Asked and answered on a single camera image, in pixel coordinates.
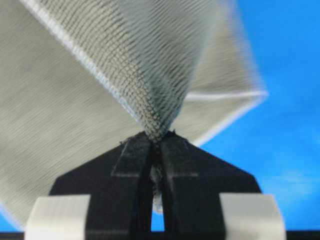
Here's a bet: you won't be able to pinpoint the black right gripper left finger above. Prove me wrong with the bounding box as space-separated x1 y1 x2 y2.
24 131 154 240

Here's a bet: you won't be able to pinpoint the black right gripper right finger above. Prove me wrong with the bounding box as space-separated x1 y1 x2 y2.
159 129 286 240

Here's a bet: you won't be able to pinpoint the grey-green terry towel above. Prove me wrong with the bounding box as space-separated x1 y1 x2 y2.
0 0 268 229

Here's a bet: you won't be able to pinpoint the blue table cloth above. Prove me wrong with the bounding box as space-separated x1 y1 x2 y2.
0 0 320 231

